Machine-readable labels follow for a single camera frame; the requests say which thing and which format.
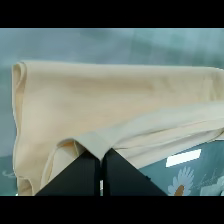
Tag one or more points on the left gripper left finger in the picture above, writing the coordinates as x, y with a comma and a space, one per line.
78, 178

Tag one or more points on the cream yellow T-shirt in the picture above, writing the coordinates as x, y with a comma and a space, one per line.
93, 100

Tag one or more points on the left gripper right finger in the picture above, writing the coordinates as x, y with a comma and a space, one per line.
128, 178

